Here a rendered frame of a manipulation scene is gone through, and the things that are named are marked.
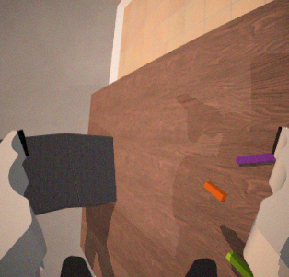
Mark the purple rod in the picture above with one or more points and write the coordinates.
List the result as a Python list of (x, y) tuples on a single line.
[(255, 158)]

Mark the lime green rod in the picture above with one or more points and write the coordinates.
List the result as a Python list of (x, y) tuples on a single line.
[(239, 264)]

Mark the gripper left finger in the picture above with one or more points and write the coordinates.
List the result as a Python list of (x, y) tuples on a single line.
[(22, 243)]

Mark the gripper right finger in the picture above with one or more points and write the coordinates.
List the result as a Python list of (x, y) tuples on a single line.
[(267, 248)]

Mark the orange rod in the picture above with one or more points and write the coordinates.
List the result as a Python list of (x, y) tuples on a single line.
[(219, 194)]

